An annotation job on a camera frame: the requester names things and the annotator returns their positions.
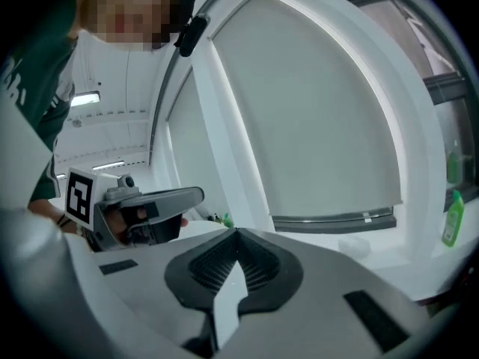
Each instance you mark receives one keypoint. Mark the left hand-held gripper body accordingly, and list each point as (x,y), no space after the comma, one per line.
(79,194)

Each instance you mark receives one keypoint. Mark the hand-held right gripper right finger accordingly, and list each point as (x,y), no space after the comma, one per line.
(322,312)

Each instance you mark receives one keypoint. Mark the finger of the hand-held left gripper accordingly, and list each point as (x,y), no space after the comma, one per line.
(176,198)

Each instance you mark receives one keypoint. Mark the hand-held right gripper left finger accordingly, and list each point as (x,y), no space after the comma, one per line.
(149,286)

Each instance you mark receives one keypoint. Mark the person's left forearm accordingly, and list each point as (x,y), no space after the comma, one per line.
(46,211)

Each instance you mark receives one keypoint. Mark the person's left hand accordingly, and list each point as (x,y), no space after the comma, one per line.
(123,224)

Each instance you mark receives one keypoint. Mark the long ceiling light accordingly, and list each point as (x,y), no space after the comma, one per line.
(108,165)

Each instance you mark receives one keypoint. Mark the small green bottle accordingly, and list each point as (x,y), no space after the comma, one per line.
(227,220)

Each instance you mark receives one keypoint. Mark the small white roller blind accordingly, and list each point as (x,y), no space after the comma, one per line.
(194,144)

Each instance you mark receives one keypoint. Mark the round ceiling detector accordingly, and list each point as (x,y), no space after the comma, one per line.
(76,122)

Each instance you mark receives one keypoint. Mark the rectangular ceiling light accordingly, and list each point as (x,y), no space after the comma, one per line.
(85,98)

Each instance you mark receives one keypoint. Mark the green and white shirt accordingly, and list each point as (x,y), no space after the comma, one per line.
(33,88)

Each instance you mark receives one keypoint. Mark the large white roller blind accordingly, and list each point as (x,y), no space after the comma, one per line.
(299,110)

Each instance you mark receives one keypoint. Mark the green liquid soap bottle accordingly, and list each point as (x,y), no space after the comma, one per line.
(453,219)

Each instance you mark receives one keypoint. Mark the person's head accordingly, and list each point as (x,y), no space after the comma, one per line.
(131,9)

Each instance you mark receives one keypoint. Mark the grey curved rail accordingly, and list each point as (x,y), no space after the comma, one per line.
(159,103)

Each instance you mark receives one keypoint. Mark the black head-worn camera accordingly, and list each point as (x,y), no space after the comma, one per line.
(192,34)

